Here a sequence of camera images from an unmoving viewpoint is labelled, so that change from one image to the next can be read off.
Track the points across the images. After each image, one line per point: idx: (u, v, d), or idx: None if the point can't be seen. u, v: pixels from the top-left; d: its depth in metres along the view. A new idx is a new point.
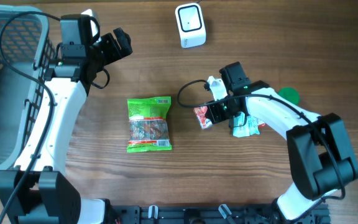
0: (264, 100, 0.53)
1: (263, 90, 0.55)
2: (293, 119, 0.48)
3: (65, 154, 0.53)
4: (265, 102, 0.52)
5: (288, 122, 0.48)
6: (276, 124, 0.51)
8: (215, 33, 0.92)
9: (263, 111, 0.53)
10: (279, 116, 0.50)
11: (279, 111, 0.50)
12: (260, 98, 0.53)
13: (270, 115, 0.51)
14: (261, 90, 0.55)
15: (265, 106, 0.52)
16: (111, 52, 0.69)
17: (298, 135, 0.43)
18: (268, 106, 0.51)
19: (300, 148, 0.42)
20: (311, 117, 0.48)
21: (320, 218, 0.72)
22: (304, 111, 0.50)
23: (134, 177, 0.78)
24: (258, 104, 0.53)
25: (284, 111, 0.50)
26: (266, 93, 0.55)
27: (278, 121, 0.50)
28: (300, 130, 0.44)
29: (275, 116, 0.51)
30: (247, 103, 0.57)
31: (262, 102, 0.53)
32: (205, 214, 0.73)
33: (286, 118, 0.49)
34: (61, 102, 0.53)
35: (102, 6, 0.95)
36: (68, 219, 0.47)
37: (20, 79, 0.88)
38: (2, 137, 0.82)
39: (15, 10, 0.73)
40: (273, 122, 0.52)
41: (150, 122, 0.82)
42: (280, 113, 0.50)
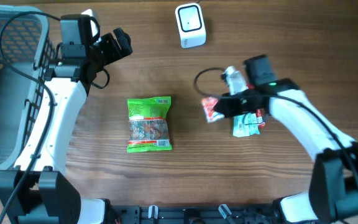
0: (294, 106, 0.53)
1: (294, 93, 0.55)
2: (325, 139, 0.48)
3: (65, 153, 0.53)
4: (294, 110, 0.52)
5: (317, 140, 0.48)
6: (301, 136, 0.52)
8: (215, 33, 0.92)
9: (291, 117, 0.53)
10: (308, 129, 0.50)
11: (311, 123, 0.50)
12: (289, 104, 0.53)
13: (298, 124, 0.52)
14: (291, 93, 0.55)
15: (294, 114, 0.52)
16: (112, 52, 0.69)
17: (327, 160, 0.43)
18: (297, 114, 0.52)
19: (327, 175, 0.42)
20: (344, 140, 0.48)
21: None
22: (337, 130, 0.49)
23: (134, 177, 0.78)
24: (287, 109, 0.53)
25: (314, 125, 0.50)
26: (298, 99, 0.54)
27: (304, 132, 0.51)
28: (331, 155, 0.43)
29: (302, 127, 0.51)
30: (271, 104, 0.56)
31: (294, 108, 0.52)
32: (205, 214, 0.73)
33: (316, 135, 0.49)
34: (61, 102, 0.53)
35: (102, 6, 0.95)
36: (68, 219, 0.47)
37: (20, 79, 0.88)
38: (2, 137, 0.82)
39: (15, 10, 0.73)
40: (298, 130, 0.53)
41: (150, 122, 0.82)
42: (310, 127, 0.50)
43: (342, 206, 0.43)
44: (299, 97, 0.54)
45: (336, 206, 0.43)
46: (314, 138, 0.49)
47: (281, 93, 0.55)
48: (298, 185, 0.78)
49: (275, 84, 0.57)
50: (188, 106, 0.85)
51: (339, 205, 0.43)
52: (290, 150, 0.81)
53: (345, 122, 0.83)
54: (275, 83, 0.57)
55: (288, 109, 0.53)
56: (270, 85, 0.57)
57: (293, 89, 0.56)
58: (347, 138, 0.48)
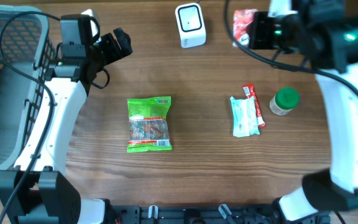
0: (357, 105, 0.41)
1: None
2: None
3: (65, 154, 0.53)
4: (354, 109, 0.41)
5: (357, 171, 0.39)
6: (347, 143, 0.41)
8: (215, 33, 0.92)
9: (343, 111, 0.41)
10: (354, 152, 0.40)
11: None
12: (352, 98, 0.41)
13: (346, 127, 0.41)
14: None
15: (352, 114, 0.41)
16: (112, 52, 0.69)
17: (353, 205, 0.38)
18: (352, 111, 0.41)
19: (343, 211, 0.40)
20: None
21: (320, 218, 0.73)
22: None
23: (134, 177, 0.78)
24: (346, 104, 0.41)
25: None
26: None
27: (344, 140, 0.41)
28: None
29: (351, 142, 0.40)
30: (331, 86, 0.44)
31: (354, 108, 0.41)
32: (205, 214, 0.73)
33: None
34: (61, 102, 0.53)
35: (102, 6, 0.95)
36: (68, 219, 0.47)
37: (21, 79, 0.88)
38: (2, 137, 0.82)
39: (15, 10, 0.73)
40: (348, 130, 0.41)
41: (150, 122, 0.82)
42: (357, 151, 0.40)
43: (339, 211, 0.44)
44: None
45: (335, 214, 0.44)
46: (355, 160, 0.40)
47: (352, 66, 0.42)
48: (298, 184, 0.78)
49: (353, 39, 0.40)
50: (188, 106, 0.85)
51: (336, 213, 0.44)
52: (290, 150, 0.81)
53: None
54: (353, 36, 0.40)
55: (347, 102, 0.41)
56: (345, 38, 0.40)
57: None
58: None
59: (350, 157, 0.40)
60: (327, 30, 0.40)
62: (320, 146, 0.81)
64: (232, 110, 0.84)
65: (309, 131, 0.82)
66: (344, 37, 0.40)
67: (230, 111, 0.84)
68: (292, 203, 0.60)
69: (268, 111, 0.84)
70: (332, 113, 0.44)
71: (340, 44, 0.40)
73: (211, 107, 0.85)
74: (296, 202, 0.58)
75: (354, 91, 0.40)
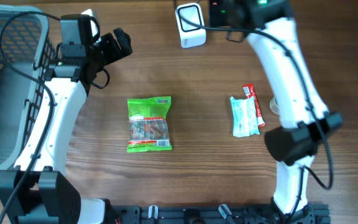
0: (281, 53, 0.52)
1: (286, 30, 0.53)
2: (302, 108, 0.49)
3: (65, 153, 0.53)
4: (279, 56, 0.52)
5: (294, 106, 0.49)
6: (277, 84, 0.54)
8: (215, 33, 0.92)
9: (271, 61, 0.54)
10: (287, 92, 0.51)
11: (293, 86, 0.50)
12: (276, 48, 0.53)
13: (276, 71, 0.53)
14: (282, 29, 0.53)
15: (278, 60, 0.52)
16: (112, 52, 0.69)
17: (297, 135, 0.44)
18: (278, 60, 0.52)
19: (295, 148, 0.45)
20: (318, 112, 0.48)
21: (320, 218, 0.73)
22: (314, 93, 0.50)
23: (134, 177, 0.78)
24: (272, 53, 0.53)
25: (295, 84, 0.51)
26: (286, 38, 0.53)
27: (280, 86, 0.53)
28: (300, 132, 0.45)
29: (282, 83, 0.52)
30: (258, 41, 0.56)
31: (279, 55, 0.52)
32: (205, 214, 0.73)
33: (294, 101, 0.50)
34: (61, 102, 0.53)
35: (102, 6, 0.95)
36: (68, 219, 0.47)
37: (20, 79, 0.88)
38: (2, 136, 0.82)
39: (15, 10, 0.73)
40: (276, 77, 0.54)
41: (150, 122, 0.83)
42: (289, 90, 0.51)
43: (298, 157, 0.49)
44: (288, 34, 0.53)
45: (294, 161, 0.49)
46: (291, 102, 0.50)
47: (269, 24, 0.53)
48: None
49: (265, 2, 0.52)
50: (188, 106, 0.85)
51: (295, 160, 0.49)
52: None
53: (346, 123, 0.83)
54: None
55: (272, 52, 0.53)
56: (260, 4, 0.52)
57: (284, 19, 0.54)
58: (322, 109, 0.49)
59: (288, 96, 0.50)
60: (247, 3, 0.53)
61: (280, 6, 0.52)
62: (320, 146, 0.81)
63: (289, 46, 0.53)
64: (232, 110, 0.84)
65: None
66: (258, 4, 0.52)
67: (230, 111, 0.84)
68: (281, 188, 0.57)
69: (268, 111, 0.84)
70: (264, 61, 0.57)
71: (257, 11, 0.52)
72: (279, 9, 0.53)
73: (211, 108, 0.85)
74: (281, 181, 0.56)
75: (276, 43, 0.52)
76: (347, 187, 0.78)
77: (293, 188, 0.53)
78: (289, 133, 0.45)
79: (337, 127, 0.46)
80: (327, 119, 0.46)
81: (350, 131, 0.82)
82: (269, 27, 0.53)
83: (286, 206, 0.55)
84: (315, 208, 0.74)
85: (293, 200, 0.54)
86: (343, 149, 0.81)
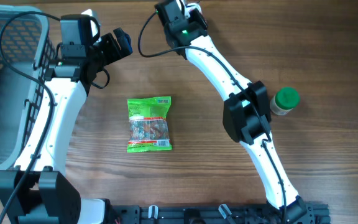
0: (204, 55, 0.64)
1: (204, 42, 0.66)
2: (229, 84, 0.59)
3: (65, 153, 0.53)
4: (205, 57, 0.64)
5: (224, 86, 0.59)
6: (211, 79, 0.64)
8: (215, 34, 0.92)
9: (200, 63, 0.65)
10: (217, 78, 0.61)
11: (220, 73, 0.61)
12: (200, 52, 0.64)
13: (207, 70, 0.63)
14: (202, 42, 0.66)
15: (204, 60, 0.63)
16: (111, 52, 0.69)
17: (233, 106, 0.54)
18: (205, 60, 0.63)
19: (234, 116, 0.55)
20: (243, 84, 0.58)
21: (320, 218, 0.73)
22: (237, 72, 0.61)
23: (134, 177, 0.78)
24: (199, 58, 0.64)
25: (221, 72, 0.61)
26: (207, 46, 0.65)
27: (212, 78, 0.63)
28: (234, 101, 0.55)
29: (212, 77, 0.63)
30: (188, 53, 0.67)
31: (204, 56, 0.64)
32: (205, 214, 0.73)
33: (223, 82, 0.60)
34: (61, 102, 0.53)
35: (103, 6, 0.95)
36: (68, 219, 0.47)
37: (20, 79, 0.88)
38: (2, 136, 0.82)
39: (15, 10, 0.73)
40: (208, 74, 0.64)
41: (151, 122, 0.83)
42: (218, 77, 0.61)
43: (248, 130, 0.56)
44: (207, 43, 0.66)
45: (246, 136, 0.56)
46: (220, 85, 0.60)
47: (193, 42, 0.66)
48: (298, 184, 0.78)
49: (186, 32, 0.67)
50: (187, 106, 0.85)
51: (247, 134, 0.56)
52: (291, 150, 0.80)
53: (345, 122, 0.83)
54: (187, 30, 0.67)
55: (198, 56, 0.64)
56: (183, 33, 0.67)
57: (202, 36, 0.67)
58: (246, 81, 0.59)
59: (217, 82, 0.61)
60: (176, 36, 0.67)
61: (200, 33, 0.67)
62: (320, 146, 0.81)
63: (210, 50, 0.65)
64: None
65: (309, 131, 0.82)
66: (182, 35, 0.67)
67: None
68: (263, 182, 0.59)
69: None
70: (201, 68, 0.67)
71: (185, 41, 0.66)
72: (199, 33, 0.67)
73: (211, 107, 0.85)
74: (260, 173, 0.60)
75: (197, 48, 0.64)
76: (347, 186, 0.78)
77: (270, 175, 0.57)
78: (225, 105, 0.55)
79: (263, 94, 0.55)
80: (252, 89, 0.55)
81: (349, 131, 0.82)
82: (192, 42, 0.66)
83: (275, 198, 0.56)
84: (315, 208, 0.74)
85: (276, 186, 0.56)
86: (343, 149, 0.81)
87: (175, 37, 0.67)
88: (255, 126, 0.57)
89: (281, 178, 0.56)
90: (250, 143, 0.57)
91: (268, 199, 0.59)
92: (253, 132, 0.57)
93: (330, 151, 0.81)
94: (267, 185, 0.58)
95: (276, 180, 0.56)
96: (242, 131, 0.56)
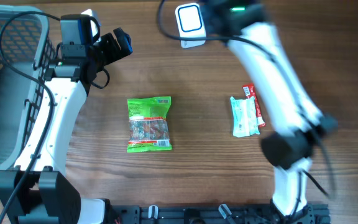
0: (264, 57, 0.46)
1: (263, 35, 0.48)
2: (293, 110, 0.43)
3: (65, 153, 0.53)
4: (261, 61, 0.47)
5: (285, 109, 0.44)
6: (265, 90, 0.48)
8: None
9: (252, 65, 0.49)
10: (276, 96, 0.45)
11: (282, 89, 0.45)
12: (258, 51, 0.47)
13: (261, 77, 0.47)
14: (260, 35, 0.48)
15: (261, 65, 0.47)
16: (112, 52, 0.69)
17: (297, 147, 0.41)
18: (263, 65, 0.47)
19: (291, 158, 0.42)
20: (310, 114, 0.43)
21: (320, 218, 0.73)
22: (302, 95, 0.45)
23: (134, 177, 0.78)
24: (253, 58, 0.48)
25: (284, 90, 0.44)
26: (266, 44, 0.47)
27: (268, 90, 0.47)
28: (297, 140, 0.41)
29: (269, 89, 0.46)
30: (236, 44, 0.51)
31: (260, 60, 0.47)
32: (205, 214, 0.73)
33: (284, 105, 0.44)
34: (61, 102, 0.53)
35: (102, 6, 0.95)
36: (68, 219, 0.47)
37: (20, 79, 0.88)
38: (2, 136, 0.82)
39: (15, 10, 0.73)
40: (261, 83, 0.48)
41: (150, 122, 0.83)
42: (279, 97, 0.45)
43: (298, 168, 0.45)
44: (267, 40, 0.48)
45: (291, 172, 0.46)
46: (282, 107, 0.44)
47: (247, 30, 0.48)
48: None
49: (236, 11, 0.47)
50: (187, 106, 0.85)
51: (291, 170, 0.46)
52: None
53: (346, 123, 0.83)
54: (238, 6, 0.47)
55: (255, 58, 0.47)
56: (233, 11, 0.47)
57: (261, 23, 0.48)
58: (314, 111, 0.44)
59: (277, 101, 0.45)
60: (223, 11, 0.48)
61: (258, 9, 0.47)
62: None
63: (270, 50, 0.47)
64: (232, 110, 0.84)
65: None
66: (230, 10, 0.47)
67: (230, 111, 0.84)
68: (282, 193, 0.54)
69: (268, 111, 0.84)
70: (245, 63, 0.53)
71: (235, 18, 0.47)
72: (253, 15, 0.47)
73: (211, 107, 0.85)
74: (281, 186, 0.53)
75: (256, 46, 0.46)
76: (347, 186, 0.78)
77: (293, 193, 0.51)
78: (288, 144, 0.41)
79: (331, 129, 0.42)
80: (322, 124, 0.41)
81: (349, 131, 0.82)
82: (249, 34, 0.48)
83: (286, 209, 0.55)
84: (315, 208, 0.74)
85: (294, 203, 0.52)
86: (343, 149, 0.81)
87: (222, 14, 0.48)
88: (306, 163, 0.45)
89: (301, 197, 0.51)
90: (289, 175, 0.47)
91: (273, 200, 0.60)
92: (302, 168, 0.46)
93: (330, 151, 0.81)
94: (283, 196, 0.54)
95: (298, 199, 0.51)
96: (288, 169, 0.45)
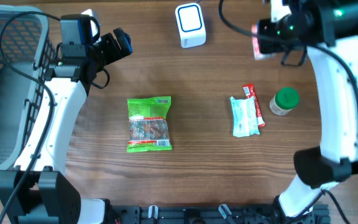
0: (343, 77, 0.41)
1: (352, 52, 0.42)
2: (350, 141, 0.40)
3: (66, 153, 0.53)
4: (341, 83, 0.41)
5: (344, 139, 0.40)
6: (329, 109, 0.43)
8: (215, 33, 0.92)
9: (330, 78, 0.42)
10: (342, 122, 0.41)
11: (350, 117, 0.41)
12: (340, 70, 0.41)
13: (332, 97, 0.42)
14: (348, 49, 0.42)
15: (339, 86, 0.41)
16: (112, 52, 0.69)
17: (340, 173, 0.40)
18: (340, 84, 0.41)
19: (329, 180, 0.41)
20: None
21: (320, 218, 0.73)
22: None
23: (134, 177, 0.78)
24: (332, 76, 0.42)
25: (352, 119, 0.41)
26: (351, 61, 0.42)
27: (332, 111, 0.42)
28: (344, 167, 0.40)
29: (335, 110, 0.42)
30: (317, 51, 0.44)
31: (342, 81, 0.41)
32: (205, 214, 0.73)
33: (344, 134, 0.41)
34: (61, 102, 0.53)
35: (102, 6, 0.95)
36: (68, 219, 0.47)
37: (21, 79, 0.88)
38: (2, 136, 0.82)
39: (15, 10, 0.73)
40: (326, 101, 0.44)
41: (150, 122, 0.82)
42: (344, 124, 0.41)
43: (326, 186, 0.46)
44: (354, 59, 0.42)
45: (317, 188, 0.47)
46: (342, 134, 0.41)
47: (337, 41, 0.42)
48: None
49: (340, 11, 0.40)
50: (187, 105, 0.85)
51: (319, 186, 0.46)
52: (290, 150, 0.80)
53: None
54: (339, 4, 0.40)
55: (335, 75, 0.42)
56: (334, 12, 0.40)
57: (354, 37, 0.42)
58: None
59: (337, 127, 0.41)
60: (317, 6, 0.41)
61: (357, 17, 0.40)
62: None
63: (355, 71, 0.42)
64: (232, 110, 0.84)
65: (309, 131, 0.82)
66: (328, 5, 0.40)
67: (230, 111, 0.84)
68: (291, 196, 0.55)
69: (268, 111, 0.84)
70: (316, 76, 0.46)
71: (327, 19, 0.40)
72: (354, 18, 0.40)
73: (211, 107, 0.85)
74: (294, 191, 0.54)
75: (342, 65, 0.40)
76: (348, 187, 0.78)
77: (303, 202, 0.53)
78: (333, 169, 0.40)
79: None
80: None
81: None
82: (337, 46, 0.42)
83: (290, 211, 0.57)
84: (315, 208, 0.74)
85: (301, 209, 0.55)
86: None
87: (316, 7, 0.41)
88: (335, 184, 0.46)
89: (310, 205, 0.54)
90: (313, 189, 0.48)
91: (279, 200, 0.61)
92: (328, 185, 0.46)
93: None
94: (293, 198, 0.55)
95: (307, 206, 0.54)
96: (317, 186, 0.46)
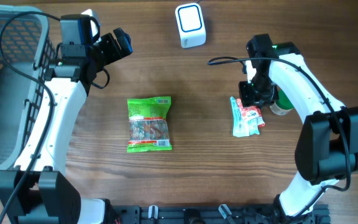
0: (291, 70, 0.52)
1: (294, 57, 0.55)
2: (317, 102, 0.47)
3: (65, 154, 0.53)
4: (291, 72, 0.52)
5: (311, 103, 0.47)
6: (293, 95, 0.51)
8: (215, 33, 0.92)
9: (284, 77, 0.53)
10: (303, 93, 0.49)
11: (307, 88, 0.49)
12: (287, 66, 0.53)
13: (290, 83, 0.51)
14: (291, 57, 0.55)
15: (291, 75, 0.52)
16: (112, 52, 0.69)
17: (316, 122, 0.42)
18: (291, 74, 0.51)
19: (315, 137, 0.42)
20: (335, 106, 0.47)
21: (320, 218, 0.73)
22: (330, 95, 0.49)
23: (134, 177, 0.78)
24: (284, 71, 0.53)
25: (310, 89, 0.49)
26: (296, 63, 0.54)
27: (296, 94, 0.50)
28: (320, 117, 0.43)
29: (296, 91, 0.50)
30: (271, 66, 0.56)
31: (291, 71, 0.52)
32: (205, 214, 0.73)
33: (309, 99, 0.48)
34: (61, 102, 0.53)
35: (102, 6, 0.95)
36: (68, 219, 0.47)
37: (20, 79, 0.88)
38: (2, 136, 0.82)
39: (15, 10, 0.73)
40: (290, 92, 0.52)
41: (150, 122, 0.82)
42: (306, 93, 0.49)
43: (327, 170, 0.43)
44: (298, 61, 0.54)
45: (319, 178, 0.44)
46: (306, 99, 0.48)
47: (282, 56, 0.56)
48: None
49: (276, 47, 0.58)
50: (187, 106, 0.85)
51: (321, 175, 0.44)
52: (290, 150, 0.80)
53: None
54: (277, 45, 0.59)
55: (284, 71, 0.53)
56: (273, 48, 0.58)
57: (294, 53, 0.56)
58: (339, 104, 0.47)
59: (302, 98, 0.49)
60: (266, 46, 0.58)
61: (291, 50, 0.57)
62: None
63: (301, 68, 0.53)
64: (232, 110, 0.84)
65: None
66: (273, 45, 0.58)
67: (230, 111, 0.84)
68: (293, 194, 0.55)
69: (268, 111, 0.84)
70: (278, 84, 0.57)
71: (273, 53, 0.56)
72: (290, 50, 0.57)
73: (211, 107, 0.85)
74: (296, 190, 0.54)
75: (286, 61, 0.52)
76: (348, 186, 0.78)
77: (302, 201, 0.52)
78: (307, 121, 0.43)
79: None
80: (348, 113, 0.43)
81: None
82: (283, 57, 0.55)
83: (290, 210, 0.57)
84: (315, 208, 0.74)
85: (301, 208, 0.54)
86: None
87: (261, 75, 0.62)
88: (334, 167, 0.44)
89: (309, 206, 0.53)
90: (315, 183, 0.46)
91: (279, 198, 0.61)
92: (331, 173, 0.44)
93: None
94: (293, 196, 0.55)
95: (306, 206, 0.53)
96: (317, 172, 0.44)
